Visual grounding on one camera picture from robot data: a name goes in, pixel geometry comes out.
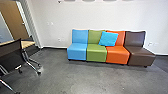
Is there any brown wooden door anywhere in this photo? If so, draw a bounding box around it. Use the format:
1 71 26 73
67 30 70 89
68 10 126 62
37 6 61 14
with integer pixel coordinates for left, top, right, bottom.
0 1 30 43

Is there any blue sofa seat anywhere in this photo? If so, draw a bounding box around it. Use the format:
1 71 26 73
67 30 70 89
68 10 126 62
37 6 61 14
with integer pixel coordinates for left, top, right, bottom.
66 28 90 62

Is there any green sofa seat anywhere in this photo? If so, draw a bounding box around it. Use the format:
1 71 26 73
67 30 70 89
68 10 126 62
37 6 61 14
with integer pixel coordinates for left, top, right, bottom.
86 29 108 63

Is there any cyan square cushion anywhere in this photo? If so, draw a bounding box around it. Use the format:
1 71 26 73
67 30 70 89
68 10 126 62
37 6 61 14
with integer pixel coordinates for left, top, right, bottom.
98 31 119 47

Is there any orange sofa seat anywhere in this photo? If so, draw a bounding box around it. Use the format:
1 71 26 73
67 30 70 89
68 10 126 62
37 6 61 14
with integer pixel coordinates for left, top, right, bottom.
105 30 131 66

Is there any brown sofa seat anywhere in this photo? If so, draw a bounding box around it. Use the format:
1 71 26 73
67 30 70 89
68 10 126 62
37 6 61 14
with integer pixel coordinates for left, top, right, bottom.
124 30 157 68

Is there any light wooden table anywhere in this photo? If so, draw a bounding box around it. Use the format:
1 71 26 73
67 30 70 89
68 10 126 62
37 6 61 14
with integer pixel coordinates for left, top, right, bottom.
0 39 36 50

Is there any white wall outlet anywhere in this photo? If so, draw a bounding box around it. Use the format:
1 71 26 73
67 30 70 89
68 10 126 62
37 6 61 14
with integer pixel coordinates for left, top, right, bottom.
57 37 64 43
147 41 155 47

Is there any white wall light switch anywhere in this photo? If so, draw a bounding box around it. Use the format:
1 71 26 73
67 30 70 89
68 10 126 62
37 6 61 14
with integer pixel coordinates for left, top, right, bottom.
46 21 54 27

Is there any white door frame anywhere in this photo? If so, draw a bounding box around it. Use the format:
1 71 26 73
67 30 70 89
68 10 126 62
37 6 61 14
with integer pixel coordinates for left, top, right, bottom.
19 0 45 49

